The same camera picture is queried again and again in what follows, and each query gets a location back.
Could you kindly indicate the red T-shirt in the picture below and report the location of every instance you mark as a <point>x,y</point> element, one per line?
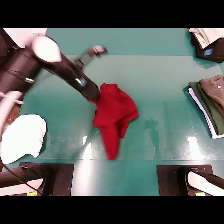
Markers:
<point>113,110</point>

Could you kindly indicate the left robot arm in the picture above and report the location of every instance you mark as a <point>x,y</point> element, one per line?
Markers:
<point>20,65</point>

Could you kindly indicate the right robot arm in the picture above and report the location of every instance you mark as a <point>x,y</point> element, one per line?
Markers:
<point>173,180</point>

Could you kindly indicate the white garment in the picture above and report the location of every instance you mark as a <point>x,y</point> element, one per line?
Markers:
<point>203,111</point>

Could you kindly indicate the dark green garment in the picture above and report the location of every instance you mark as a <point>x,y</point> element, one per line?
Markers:
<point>205,100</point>

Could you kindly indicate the brown garment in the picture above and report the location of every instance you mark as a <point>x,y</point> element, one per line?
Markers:
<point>215,88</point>

